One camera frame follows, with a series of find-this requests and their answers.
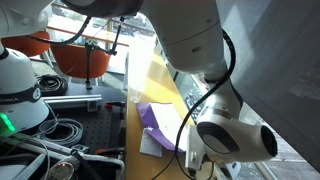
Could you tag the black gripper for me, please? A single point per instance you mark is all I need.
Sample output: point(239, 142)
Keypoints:
point(221, 171)

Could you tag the purple cloth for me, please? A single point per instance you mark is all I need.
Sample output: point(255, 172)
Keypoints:
point(146, 115)

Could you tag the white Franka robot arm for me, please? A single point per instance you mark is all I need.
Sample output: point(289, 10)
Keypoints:
point(186, 33)

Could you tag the white file fastener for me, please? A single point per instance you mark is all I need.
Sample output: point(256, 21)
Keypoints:
point(149, 128)

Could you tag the grey metal window railing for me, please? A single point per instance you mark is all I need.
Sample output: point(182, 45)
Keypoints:
point(266, 172)

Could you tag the small white paper slip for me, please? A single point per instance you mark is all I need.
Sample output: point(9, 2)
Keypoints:
point(150, 146)

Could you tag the clear plastic cup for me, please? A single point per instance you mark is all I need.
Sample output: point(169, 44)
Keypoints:
point(136, 95)

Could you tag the black perforated breadboard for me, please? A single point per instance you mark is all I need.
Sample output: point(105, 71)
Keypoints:
point(98, 128)

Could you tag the small grey connector block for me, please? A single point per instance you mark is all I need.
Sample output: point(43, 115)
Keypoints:
point(80, 148)

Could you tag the emergency stop button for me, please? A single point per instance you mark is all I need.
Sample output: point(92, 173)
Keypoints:
point(62, 171)

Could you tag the large orange chair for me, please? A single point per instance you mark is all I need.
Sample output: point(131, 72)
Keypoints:
point(78, 60)

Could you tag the small orange chair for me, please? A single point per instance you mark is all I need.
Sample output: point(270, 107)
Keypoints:
point(28, 45)

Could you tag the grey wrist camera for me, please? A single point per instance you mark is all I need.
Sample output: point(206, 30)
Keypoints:
point(195, 150)

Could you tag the aluminium profile rail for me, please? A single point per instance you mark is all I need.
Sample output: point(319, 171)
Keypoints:
point(71, 99)

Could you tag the black camera stand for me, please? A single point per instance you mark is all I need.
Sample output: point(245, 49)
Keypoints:
point(88, 66)

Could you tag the brown wooden rail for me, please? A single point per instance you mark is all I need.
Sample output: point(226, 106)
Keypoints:
point(96, 38)

